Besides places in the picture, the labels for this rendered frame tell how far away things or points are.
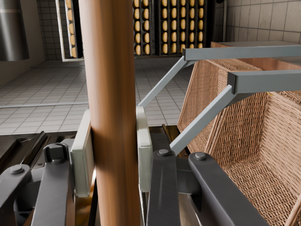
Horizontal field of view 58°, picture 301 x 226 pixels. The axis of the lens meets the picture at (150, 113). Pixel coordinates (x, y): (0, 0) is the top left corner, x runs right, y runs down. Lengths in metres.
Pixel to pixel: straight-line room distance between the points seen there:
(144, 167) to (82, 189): 0.04
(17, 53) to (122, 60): 3.16
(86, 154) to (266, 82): 0.53
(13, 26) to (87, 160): 3.15
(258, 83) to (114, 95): 0.50
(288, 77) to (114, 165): 0.54
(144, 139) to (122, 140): 0.02
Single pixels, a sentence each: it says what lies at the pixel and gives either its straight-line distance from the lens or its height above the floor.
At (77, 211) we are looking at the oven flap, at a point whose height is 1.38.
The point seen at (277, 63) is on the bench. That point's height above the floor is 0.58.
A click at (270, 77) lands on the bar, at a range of 0.65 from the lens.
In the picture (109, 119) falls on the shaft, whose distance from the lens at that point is 0.17.
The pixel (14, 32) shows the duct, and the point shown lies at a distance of 3.29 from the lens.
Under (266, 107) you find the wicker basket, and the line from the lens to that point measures 1.26.
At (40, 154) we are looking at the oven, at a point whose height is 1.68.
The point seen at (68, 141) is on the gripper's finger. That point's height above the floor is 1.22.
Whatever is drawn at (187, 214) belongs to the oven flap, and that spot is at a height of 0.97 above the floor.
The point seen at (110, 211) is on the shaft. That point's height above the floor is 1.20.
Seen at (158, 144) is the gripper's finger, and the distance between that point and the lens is 0.17.
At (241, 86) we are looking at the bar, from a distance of 0.62.
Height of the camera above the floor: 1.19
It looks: 5 degrees down
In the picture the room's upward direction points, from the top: 93 degrees counter-clockwise
